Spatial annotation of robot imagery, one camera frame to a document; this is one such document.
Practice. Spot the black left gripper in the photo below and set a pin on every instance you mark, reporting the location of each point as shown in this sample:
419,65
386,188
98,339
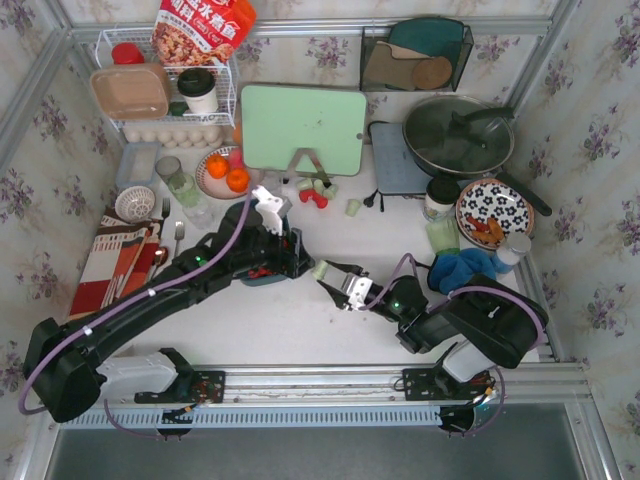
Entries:
296,253

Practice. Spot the pink bowl with oranges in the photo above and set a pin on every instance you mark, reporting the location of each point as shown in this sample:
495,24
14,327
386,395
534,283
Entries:
223,175

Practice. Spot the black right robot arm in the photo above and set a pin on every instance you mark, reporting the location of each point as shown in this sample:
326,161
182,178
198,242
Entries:
499,325

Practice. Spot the striped kitchen towel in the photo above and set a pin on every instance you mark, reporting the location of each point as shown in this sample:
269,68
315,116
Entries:
119,262

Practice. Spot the green cutting board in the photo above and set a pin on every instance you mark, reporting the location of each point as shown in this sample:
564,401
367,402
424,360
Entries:
277,121

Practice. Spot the white cup black lid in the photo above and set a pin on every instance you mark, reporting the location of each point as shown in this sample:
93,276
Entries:
198,87

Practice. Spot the black mesh organizer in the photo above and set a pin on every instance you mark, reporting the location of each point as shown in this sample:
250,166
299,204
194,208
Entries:
423,54

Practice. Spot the blue cloth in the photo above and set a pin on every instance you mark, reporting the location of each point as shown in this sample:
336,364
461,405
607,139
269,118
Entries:
449,272

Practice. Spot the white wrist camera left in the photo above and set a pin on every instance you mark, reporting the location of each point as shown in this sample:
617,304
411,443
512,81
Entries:
272,208

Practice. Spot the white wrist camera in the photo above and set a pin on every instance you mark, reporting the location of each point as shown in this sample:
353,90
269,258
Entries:
356,288
272,208

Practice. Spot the white strainer basket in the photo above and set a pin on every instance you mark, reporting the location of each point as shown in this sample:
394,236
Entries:
135,204

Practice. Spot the green coffee capsule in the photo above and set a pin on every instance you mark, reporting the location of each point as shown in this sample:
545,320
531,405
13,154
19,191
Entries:
320,270
352,208

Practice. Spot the clear container blue lid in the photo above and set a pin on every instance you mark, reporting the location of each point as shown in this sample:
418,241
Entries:
137,166

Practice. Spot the egg tray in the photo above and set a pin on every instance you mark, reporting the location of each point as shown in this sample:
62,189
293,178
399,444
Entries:
175,136

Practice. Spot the green glass cup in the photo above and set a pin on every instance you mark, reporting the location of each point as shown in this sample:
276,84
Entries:
180,184

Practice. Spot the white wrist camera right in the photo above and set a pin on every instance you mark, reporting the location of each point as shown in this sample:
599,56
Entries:
356,288

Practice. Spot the clear glass tumbler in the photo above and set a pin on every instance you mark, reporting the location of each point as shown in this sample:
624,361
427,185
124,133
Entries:
201,215

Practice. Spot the silver fork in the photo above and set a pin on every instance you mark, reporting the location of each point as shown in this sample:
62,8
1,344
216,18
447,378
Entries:
179,235
165,213

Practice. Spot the white wire rack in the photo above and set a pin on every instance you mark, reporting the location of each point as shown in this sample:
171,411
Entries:
226,76

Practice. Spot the teal plastic storage basket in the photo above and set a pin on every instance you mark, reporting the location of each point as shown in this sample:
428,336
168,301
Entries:
261,276

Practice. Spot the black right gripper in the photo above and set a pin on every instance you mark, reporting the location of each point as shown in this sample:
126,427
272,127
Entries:
345,289

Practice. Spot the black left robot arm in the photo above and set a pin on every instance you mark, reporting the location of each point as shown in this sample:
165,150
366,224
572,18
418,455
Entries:
62,360

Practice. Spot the red capped jar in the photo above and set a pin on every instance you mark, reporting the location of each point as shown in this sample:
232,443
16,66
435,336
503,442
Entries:
127,53

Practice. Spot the floral patterned plate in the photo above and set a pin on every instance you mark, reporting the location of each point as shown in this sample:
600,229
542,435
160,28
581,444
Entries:
488,210

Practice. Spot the red snack bag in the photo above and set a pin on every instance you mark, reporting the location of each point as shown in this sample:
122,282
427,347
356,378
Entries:
200,32

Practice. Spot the green glass bottle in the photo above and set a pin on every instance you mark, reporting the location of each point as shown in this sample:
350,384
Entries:
443,236

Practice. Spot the rose gold spoon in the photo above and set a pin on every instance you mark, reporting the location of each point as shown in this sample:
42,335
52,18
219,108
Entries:
160,257

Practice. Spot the black power plug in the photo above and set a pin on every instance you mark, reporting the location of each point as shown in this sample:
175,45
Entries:
371,199

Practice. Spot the brown plastic lunch box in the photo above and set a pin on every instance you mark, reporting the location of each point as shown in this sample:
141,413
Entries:
132,92

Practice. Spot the grey induction cooker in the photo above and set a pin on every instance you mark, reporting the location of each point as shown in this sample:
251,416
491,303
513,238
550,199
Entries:
396,171

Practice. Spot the white jar black lid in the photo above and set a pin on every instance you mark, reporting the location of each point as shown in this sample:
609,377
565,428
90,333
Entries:
441,195

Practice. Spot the black pan with glass lid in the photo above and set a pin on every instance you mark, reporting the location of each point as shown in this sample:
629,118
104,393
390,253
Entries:
464,138

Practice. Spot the blue jar silver lid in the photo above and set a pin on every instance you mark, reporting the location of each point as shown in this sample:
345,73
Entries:
511,251

